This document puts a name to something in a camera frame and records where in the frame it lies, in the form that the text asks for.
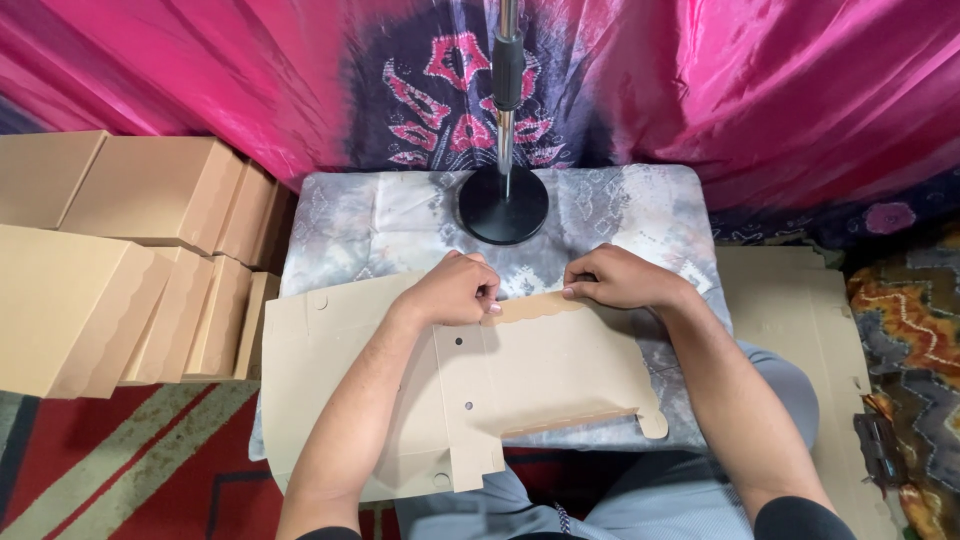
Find person's right hand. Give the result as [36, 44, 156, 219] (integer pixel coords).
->
[561, 243, 696, 317]

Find person's left hand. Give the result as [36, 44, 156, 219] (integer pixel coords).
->
[395, 250, 503, 330]

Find brown cardboard box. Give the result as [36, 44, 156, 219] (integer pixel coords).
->
[261, 270, 670, 504]

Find grey tie-dye table cloth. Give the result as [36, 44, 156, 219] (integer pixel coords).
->
[249, 163, 735, 462]

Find black round-base chrome stand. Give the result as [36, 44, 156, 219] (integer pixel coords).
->
[457, 0, 550, 247]

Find stack of flat cardboard sheets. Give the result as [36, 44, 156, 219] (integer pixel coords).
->
[715, 246, 903, 540]

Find light blue trousers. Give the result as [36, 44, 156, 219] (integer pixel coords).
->
[393, 341, 823, 540]

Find pink purple tie-dye curtain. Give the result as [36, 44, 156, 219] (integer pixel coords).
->
[0, 0, 960, 217]

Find dark purple floral cloth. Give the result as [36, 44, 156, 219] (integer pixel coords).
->
[708, 166, 960, 253]

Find orange grey zigzag cloth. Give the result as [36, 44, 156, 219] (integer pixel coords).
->
[846, 223, 960, 540]

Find dark metal hand tool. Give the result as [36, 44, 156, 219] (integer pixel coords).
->
[853, 411, 901, 490]

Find red patterned rug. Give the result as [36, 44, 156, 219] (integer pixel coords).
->
[0, 381, 639, 540]

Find pile of folded cardboard boxes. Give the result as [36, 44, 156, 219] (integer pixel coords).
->
[0, 130, 295, 400]

